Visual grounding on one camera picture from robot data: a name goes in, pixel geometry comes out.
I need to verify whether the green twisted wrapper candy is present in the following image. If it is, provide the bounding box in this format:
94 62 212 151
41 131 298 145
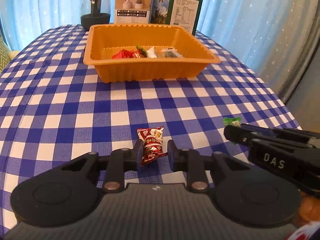
223 117 241 127

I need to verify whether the red white patterned candy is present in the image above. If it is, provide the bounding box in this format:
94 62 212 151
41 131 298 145
137 126 167 166

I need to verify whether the red candy wrapper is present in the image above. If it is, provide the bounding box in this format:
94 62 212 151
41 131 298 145
112 49 134 59

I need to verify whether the blue white checkered tablecloth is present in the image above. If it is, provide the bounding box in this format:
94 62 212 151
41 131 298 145
1 25 298 234

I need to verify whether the grey curtain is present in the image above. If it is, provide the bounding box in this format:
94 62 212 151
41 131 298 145
258 0 319 102

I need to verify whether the clear sesame bar packet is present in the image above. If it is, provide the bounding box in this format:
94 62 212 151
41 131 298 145
160 48 183 58

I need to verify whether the orange plastic tray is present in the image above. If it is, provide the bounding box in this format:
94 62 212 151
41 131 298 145
83 24 220 83

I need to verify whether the red gold candy packet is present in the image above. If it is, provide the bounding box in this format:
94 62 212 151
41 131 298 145
132 46 148 59

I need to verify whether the blue star curtain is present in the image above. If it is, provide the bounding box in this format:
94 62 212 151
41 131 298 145
0 0 320 75

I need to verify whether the green milk carton box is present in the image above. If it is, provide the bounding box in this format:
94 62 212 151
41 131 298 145
150 0 203 35

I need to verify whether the dark glass humidifier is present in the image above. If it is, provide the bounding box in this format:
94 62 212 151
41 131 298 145
80 0 111 31

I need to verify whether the white humidifier product box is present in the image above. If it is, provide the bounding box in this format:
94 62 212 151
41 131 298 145
114 0 152 24

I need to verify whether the green chevron cushion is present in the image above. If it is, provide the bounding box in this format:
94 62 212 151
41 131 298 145
0 37 11 72

